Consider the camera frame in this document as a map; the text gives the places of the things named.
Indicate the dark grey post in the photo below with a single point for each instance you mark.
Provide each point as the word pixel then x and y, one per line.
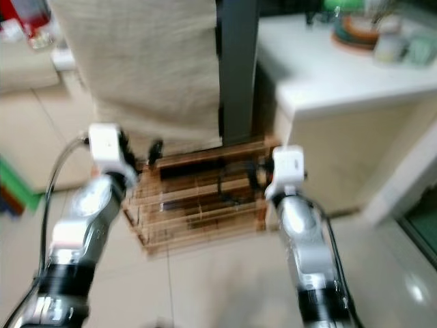
pixel 237 68

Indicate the green object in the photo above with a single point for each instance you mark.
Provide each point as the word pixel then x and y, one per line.
pixel 341 5

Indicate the red packages pile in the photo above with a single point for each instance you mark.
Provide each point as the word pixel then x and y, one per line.
pixel 27 17

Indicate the orange rimmed plate stack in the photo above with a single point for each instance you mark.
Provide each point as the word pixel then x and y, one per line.
pixel 355 31

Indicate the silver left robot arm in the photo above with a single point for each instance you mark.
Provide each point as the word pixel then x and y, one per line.
pixel 89 201

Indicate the green striped floor mat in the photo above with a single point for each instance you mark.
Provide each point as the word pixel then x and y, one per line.
pixel 17 184

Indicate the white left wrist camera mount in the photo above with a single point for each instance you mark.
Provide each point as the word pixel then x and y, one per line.
pixel 106 147

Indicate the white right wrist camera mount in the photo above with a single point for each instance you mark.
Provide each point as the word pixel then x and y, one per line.
pixel 288 167

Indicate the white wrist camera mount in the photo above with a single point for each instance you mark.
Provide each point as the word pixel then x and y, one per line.
pixel 288 167
pixel 106 147

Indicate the white cup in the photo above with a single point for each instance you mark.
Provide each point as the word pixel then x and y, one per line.
pixel 389 48

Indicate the beige burlap cloth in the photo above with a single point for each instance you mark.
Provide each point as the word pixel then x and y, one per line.
pixel 150 68

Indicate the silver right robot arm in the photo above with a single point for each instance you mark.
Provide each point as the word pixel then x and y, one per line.
pixel 297 225

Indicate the brown wooden slatted crate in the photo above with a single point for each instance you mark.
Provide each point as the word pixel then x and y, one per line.
pixel 191 212

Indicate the white counter unit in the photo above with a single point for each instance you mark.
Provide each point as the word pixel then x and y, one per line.
pixel 348 123

